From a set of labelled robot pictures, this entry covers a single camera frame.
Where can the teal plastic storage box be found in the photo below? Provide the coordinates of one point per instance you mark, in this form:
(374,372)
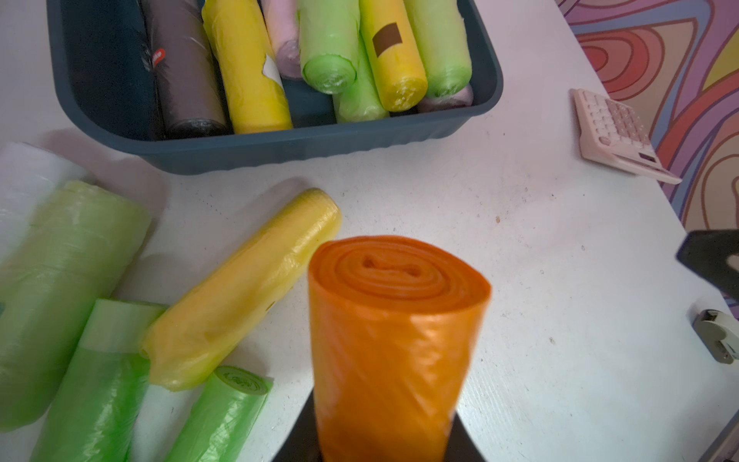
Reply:
(102,81)

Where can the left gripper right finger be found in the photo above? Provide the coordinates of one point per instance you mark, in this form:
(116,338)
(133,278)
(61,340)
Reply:
(461,447)

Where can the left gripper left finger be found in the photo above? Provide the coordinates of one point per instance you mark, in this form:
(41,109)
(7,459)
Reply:
(302,443)

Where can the grey trash bag roll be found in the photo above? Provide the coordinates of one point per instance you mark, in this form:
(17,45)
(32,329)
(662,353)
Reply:
(184,69)

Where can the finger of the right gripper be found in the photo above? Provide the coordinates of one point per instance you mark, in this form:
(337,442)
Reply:
(706,253)

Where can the light green roll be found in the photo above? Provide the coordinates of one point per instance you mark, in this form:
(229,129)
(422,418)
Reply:
(441,37)

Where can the thin pink trash bag roll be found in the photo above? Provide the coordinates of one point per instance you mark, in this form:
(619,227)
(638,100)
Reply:
(281,19)

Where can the pink calculator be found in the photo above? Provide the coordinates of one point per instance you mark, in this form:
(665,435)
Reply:
(612,134)

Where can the orange trash bag roll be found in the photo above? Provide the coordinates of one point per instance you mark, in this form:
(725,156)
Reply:
(394,322)

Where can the white blue trash bag roll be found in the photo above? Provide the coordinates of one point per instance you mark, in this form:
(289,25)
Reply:
(28,176)

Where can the white grey computer mouse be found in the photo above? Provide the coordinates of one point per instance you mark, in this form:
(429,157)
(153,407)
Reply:
(719,333)

